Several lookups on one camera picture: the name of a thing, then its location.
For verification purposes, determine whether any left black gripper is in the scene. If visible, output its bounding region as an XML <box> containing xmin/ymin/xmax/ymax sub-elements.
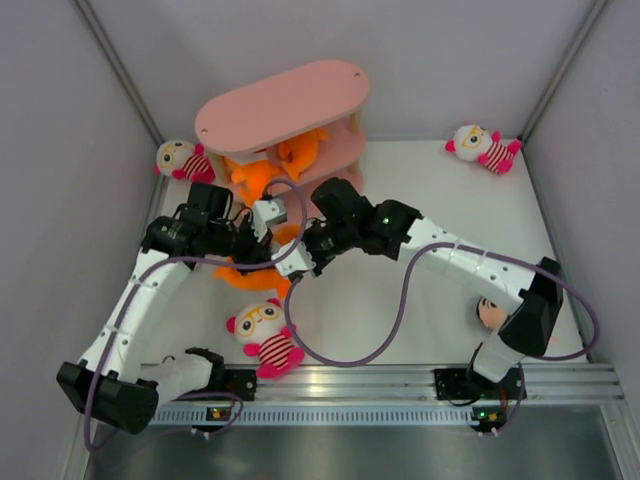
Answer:
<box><xmin>206</xmin><ymin>212</ymin><xmax>277</xmax><ymax>277</ymax></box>

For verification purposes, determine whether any large orange shark plush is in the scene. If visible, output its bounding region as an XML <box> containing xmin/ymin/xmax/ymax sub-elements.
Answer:
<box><xmin>213</xmin><ymin>224</ymin><xmax>300</xmax><ymax>300</ymax></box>

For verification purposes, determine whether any small orange shark plush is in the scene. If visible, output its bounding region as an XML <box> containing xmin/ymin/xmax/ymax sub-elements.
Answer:
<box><xmin>278</xmin><ymin>128</ymin><xmax>329</xmax><ymax>182</ymax></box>

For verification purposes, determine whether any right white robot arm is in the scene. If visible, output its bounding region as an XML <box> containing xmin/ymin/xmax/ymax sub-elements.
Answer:
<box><xmin>303</xmin><ymin>177</ymin><xmax>564</xmax><ymax>397</ymax></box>

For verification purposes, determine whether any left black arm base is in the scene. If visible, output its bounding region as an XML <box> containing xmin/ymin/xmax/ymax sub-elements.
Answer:
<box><xmin>197</xmin><ymin>367</ymin><xmax>258</xmax><ymax>437</ymax></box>

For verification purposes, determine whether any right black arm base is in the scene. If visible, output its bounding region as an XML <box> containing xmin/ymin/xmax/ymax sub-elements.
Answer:
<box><xmin>434</xmin><ymin>365</ymin><xmax>527</xmax><ymax>437</ymax></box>

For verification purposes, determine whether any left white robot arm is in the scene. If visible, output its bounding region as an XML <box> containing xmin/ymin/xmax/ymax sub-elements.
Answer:
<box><xmin>56</xmin><ymin>183</ymin><xmax>287</xmax><ymax>434</ymax></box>

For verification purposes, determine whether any orange shark plush on shelf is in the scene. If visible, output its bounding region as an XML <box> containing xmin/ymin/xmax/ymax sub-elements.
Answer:
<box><xmin>231</xmin><ymin>160</ymin><xmax>281</xmax><ymax>207</ymax></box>

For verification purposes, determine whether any pink three-tier toy shelf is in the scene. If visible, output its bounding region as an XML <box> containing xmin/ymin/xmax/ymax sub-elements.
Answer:
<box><xmin>195</xmin><ymin>60</ymin><xmax>370</xmax><ymax>205</ymax></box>

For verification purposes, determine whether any white panda plush left back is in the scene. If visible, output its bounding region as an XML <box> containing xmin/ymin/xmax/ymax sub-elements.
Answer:
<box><xmin>154</xmin><ymin>140</ymin><xmax>216</xmax><ymax>184</ymax></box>

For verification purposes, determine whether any white panda plush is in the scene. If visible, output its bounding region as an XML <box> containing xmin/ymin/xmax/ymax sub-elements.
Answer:
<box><xmin>154</xmin><ymin>140</ymin><xmax>216</xmax><ymax>184</ymax></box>
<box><xmin>444</xmin><ymin>124</ymin><xmax>522</xmax><ymax>175</ymax></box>
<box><xmin>226</xmin><ymin>298</ymin><xmax>306</xmax><ymax>380</ymax></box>

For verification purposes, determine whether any white panda plush front centre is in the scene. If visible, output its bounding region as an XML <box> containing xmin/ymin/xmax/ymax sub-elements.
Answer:
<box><xmin>226</xmin><ymin>298</ymin><xmax>306</xmax><ymax>380</ymax></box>

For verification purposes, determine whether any white panda plush right back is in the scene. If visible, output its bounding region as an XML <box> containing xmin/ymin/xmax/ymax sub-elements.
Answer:
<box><xmin>444</xmin><ymin>124</ymin><xmax>522</xmax><ymax>175</ymax></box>

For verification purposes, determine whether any boy doll plush right side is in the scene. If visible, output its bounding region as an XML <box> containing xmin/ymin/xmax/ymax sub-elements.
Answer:
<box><xmin>474</xmin><ymin>295</ymin><xmax>561</xmax><ymax>346</ymax></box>

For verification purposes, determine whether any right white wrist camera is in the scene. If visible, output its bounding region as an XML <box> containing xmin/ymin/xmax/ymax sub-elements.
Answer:
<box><xmin>272</xmin><ymin>241</ymin><xmax>316</xmax><ymax>280</ymax></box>

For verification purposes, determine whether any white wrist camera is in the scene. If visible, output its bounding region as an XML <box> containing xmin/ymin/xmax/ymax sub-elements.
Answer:
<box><xmin>251</xmin><ymin>198</ymin><xmax>287</xmax><ymax>241</ymax></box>
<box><xmin>272</xmin><ymin>241</ymin><xmax>316</xmax><ymax>280</ymax></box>

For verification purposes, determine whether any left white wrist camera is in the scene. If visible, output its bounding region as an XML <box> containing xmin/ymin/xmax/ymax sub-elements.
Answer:
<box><xmin>251</xmin><ymin>198</ymin><xmax>287</xmax><ymax>241</ymax></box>

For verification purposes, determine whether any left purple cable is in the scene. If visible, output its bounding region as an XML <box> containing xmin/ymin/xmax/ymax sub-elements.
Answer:
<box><xmin>83</xmin><ymin>177</ymin><xmax>307</xmax><ymax>454</ymax></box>

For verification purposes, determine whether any white slotted cable duct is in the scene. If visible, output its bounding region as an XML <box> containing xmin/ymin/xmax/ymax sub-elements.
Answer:
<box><xmin>151</xmin><ymin>404</ymin><xmax>479</xmax><ymax>427</ymax></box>

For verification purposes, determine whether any aluminium front rail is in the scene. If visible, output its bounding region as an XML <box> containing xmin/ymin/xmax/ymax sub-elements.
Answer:
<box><xmin>253</xmin><ymin>363</ymin><xmax>625</xmax><ymax>405</ymax></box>

